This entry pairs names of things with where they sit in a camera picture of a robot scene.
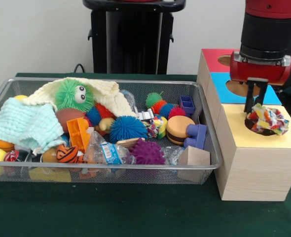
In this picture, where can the yellow multicolour knot toy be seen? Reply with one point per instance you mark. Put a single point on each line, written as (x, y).
(157, 127)

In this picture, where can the multicolour fabric knot toy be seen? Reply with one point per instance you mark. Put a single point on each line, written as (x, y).
(271, 121)

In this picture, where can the blue spiky ball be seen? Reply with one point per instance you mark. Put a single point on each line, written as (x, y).
(128, 129)

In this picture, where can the purple spiky ball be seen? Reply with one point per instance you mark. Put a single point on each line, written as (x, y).
(148, 153)

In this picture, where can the crushed clear plastic bottle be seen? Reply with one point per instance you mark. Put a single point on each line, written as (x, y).
(108, 150)

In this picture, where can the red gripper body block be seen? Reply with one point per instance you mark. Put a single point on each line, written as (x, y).
(259, 72)

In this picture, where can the wooden box with three holes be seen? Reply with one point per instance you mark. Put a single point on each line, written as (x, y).
(256, 172)

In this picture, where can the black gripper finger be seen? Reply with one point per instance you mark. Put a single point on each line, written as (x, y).
(249, 98)
(262, 95)

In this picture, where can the purple toy block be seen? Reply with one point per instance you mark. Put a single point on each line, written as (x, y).
(197, 137)

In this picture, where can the cream waffle cloth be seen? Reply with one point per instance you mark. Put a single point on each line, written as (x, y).
(111, 97)

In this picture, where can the plain wooden cube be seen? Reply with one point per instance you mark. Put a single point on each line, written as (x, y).
(194, 156)

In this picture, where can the round tan wooden disc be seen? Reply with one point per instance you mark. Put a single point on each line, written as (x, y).
(180, 126)

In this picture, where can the shallow clear mesh bin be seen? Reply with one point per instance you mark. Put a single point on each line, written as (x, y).
(145, 175)

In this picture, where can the green fuzzy googly-eyed toy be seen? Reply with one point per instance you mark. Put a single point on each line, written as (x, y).
(67, 95)

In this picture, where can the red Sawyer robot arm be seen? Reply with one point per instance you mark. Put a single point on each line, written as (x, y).
(266, 29)

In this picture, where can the light blue waffle cloth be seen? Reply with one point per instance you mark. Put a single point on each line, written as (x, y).
(24, 121)

